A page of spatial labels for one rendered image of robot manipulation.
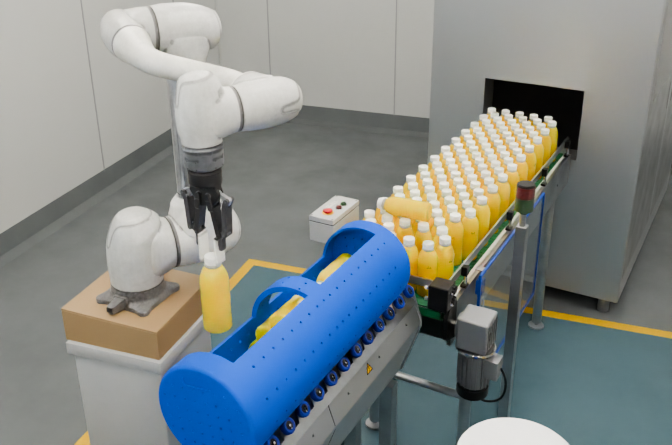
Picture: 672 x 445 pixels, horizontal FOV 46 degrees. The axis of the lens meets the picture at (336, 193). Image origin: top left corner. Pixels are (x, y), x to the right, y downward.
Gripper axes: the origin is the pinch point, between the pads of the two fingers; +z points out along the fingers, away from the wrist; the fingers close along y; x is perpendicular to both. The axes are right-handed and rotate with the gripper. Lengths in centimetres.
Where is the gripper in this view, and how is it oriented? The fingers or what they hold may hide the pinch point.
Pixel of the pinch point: (211, 247)
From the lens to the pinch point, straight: 186.6
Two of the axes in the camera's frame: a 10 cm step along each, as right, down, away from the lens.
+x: 4.8, -3.7, 7.9
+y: 8.7, 1.9, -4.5
